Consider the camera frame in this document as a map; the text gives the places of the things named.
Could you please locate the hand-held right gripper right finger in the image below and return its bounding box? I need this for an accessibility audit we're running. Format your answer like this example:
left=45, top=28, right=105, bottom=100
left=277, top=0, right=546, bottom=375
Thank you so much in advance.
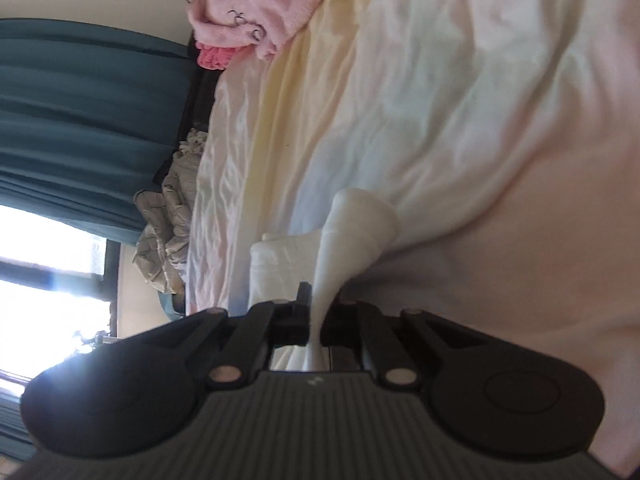
left=319, top=300, right=482, bottom=392

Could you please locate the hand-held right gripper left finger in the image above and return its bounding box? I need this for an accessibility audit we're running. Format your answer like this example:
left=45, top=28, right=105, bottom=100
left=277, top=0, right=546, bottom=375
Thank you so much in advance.
left=164, top=282, right=313, bottom=393

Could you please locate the teal pillow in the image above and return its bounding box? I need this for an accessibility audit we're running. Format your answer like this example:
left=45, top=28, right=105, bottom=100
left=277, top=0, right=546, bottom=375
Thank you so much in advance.
left=159, top=289, right=187, bottom=317

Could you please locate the crumpled grey quilted blanket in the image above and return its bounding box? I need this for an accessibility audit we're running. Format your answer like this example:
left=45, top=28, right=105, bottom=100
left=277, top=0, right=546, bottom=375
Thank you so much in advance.
left=132, top=127, right=211, bottom=295

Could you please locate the black sofa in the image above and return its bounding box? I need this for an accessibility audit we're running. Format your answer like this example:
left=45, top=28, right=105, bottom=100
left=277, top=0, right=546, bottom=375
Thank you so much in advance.
left=175, top=35, right=224, bottom=181

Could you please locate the pastel rainbow bedsheet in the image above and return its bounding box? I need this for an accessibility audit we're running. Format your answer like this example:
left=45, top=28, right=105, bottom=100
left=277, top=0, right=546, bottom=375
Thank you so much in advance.
left=185, top=0, right=640, bottom=466

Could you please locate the dark framed window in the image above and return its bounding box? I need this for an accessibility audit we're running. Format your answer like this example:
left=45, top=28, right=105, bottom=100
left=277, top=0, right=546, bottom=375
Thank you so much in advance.
left=0, top=202, right=123, bottom=386

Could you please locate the bright pink knitted cloth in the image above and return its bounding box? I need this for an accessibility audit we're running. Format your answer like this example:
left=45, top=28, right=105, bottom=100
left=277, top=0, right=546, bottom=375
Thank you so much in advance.
left=196, top=42, right=242, bottom=70

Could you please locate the pink fluffy garment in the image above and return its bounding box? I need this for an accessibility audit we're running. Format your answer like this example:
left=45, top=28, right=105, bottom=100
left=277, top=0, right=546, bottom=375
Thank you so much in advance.
left=187, top=0, right=351, bottom=61

